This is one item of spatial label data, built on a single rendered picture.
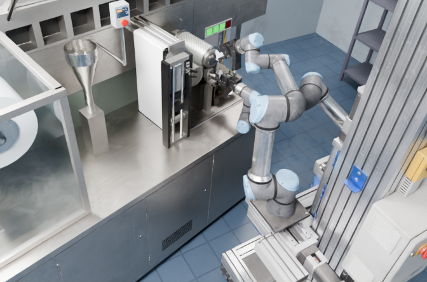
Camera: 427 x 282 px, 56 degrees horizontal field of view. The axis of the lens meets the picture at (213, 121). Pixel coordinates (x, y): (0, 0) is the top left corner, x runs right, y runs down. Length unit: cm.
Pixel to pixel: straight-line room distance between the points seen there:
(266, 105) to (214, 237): 148
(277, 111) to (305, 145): 206
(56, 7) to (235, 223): 190
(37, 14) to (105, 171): 81
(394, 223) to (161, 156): 117
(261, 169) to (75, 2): 116
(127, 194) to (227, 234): 114
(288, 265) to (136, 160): 93
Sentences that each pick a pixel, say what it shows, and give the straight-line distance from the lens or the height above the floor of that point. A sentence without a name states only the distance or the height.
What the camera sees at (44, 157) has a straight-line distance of 163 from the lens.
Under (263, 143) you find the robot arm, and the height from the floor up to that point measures 126.
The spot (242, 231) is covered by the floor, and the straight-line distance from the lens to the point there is 299.
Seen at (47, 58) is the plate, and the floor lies 139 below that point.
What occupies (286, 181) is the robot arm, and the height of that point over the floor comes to 105.
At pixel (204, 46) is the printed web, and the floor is 131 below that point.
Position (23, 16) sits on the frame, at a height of 162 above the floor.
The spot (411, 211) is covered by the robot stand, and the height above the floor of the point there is 123.
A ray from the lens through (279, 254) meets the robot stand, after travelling 205.
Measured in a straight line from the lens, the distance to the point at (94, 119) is 205.
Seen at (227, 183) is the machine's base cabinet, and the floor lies 42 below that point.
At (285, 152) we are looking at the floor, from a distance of 360.
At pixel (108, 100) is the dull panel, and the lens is 241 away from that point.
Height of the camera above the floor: 245
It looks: 40 degrees down
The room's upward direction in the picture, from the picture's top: 5 degrees clockwise
